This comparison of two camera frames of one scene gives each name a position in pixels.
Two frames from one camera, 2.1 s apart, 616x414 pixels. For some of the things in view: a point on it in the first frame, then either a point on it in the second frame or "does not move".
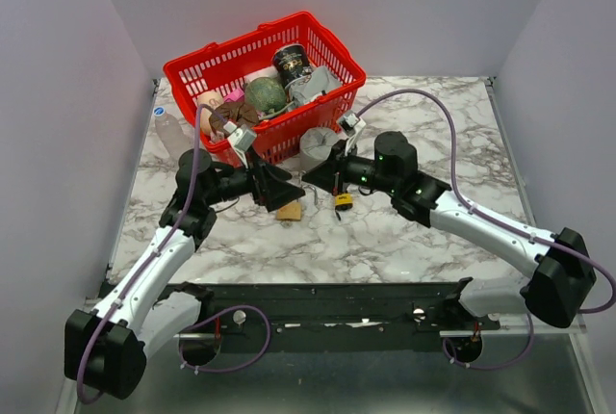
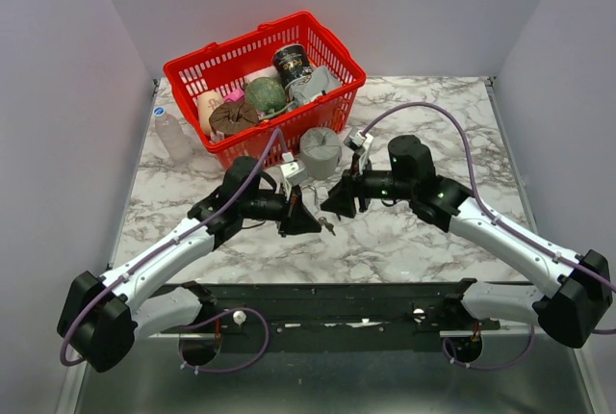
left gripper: x=280 y=194 -> x=295 y=219
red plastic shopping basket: x=217 y=65 does not move
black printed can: x=292 y=63 does not move
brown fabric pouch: x=240 y=114 does not move
